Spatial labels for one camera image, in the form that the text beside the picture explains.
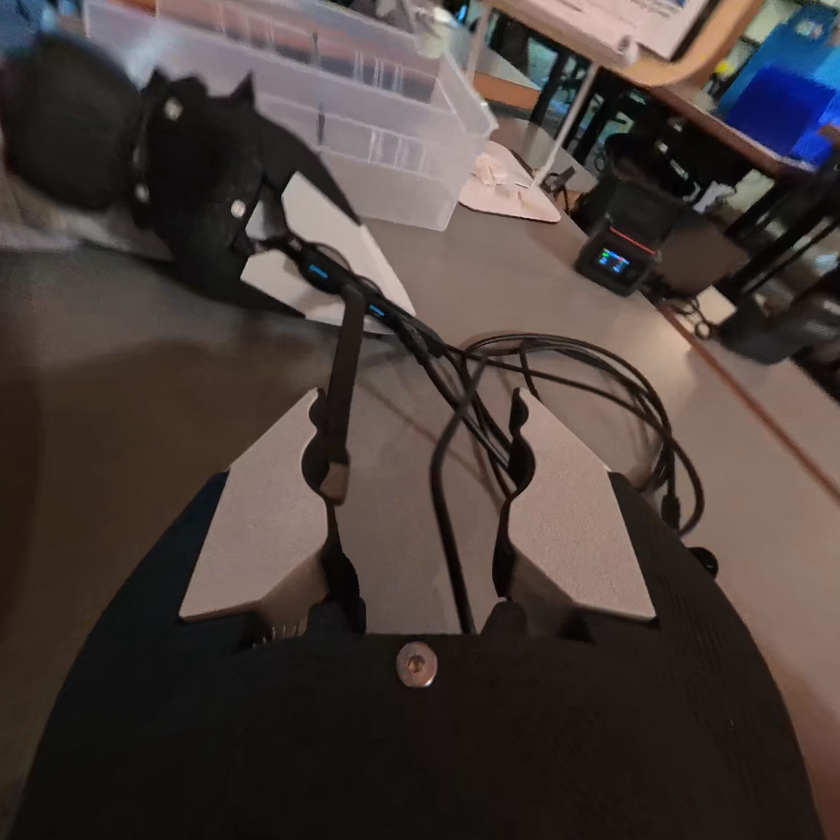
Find black battery charger case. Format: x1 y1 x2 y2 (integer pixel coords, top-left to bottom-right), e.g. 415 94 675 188
574 213 662 298

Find wooden framed poster stand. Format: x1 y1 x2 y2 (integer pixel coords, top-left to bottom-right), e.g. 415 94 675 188
458 0 770 225

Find blue plastic bin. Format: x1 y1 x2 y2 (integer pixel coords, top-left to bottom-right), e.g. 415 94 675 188
718 62 840 165

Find brown wooden table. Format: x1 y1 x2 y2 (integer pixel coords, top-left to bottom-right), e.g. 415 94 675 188
472 62 840 250

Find short black adapter cable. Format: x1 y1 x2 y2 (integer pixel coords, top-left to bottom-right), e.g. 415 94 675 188
318 283 366 505

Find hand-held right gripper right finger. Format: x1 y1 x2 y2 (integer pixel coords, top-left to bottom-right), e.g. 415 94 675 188
492 387 658 637

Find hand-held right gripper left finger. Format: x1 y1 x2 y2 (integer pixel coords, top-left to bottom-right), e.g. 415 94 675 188
177 387 367 634

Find black usb cable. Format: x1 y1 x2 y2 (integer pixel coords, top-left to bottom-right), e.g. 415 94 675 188
394 331 706 636

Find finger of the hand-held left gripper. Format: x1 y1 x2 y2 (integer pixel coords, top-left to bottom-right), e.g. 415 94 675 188
239 252 395 339
279 172 419 317

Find clear plastic bin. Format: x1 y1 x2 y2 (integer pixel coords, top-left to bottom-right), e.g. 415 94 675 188
85 0 500 232

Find black usb hub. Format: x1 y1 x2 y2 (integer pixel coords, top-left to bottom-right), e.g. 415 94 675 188
285 238 454 361

